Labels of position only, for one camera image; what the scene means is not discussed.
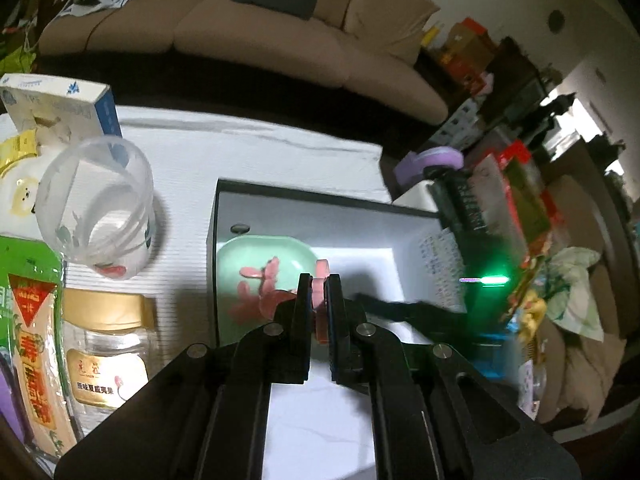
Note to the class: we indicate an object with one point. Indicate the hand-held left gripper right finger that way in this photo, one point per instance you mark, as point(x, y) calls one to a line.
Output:
point(334, 330)

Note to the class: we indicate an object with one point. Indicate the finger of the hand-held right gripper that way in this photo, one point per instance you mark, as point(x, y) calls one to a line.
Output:
point(415, 310)

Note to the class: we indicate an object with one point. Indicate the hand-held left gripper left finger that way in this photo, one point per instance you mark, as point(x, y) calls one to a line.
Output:
point(303, 320)

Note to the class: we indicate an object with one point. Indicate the single pink clip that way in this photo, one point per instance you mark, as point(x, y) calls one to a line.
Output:
point(320, 287)

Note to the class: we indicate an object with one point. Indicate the pink food pieces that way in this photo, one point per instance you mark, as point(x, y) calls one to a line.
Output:
point(260, 292)

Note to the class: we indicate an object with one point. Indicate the dark box with white inside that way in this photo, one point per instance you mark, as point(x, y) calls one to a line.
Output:
point(365, 260)

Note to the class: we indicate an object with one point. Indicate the mint green dish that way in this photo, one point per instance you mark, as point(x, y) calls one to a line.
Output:
point(260, 252)

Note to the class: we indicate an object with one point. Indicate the white blue printed packet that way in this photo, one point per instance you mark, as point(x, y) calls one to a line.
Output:
point(440, 265)

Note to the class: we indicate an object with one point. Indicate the heap of red snack packets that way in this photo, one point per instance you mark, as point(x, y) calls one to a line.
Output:
point(520, 180)

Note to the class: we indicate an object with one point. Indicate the lilac round lidded jar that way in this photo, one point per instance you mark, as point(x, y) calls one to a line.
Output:
point(430, 162)

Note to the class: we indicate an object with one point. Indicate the white carton boxes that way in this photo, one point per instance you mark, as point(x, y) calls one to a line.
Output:
point(460, 120)

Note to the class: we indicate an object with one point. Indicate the floral cloth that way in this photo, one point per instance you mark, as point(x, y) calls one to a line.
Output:
point(570, 285)

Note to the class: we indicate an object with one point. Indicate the dark cabinet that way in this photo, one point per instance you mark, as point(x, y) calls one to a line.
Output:
point(520, 80)

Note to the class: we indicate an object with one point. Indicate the red and cardboard boxes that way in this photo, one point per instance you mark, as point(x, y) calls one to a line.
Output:
point(470, 45)

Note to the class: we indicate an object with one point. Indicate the yellow bottle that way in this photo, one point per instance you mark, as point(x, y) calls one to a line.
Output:
point(431, 35)

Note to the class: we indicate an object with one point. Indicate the brown padded chair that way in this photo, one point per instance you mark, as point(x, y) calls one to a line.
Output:
point(585, 370)

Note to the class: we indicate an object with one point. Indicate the clear plastic cup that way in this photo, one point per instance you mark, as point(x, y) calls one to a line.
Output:
point(125, 240)

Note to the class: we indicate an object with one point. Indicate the glass jar with gold lid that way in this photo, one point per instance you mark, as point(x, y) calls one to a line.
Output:
point(107, 360)

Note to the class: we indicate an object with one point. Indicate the green and orange noodle package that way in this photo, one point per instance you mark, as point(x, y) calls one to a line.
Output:
point(30, 335)

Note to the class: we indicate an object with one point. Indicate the beige sofa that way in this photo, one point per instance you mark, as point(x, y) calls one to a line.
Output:
point(250, 35)

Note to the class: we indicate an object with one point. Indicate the yellow and white bear package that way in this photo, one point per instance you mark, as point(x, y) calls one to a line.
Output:
point(17, 195)

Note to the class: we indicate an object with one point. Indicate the white and blue tissue box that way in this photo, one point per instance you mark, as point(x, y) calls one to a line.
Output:
point(55, 105)

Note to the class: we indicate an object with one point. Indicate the green plastic bag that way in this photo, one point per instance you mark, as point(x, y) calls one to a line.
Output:
point(15, 57)

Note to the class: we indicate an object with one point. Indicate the round dark wall fixture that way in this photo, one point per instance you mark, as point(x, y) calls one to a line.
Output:
point(556, 21)

